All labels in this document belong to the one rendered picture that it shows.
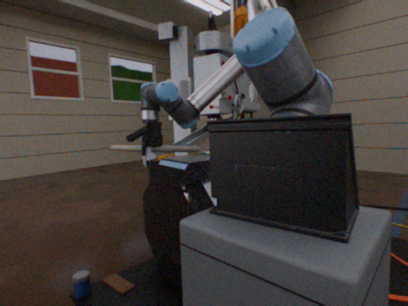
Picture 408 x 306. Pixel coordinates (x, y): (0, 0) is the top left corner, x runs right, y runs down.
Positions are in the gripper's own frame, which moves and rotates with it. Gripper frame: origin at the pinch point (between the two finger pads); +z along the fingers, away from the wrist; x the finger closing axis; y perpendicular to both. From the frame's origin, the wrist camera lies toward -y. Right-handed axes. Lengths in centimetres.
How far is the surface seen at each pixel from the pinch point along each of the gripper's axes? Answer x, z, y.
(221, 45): 65, -79, 35
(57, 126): 529, -43, -377
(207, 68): 66, -63, 26
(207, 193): 22.6, 17.9, 28.9
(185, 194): 25.3, 19.2, 16.0
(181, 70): 136, -81, -2
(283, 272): -72, 12, 45
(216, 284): -61, 21, 33
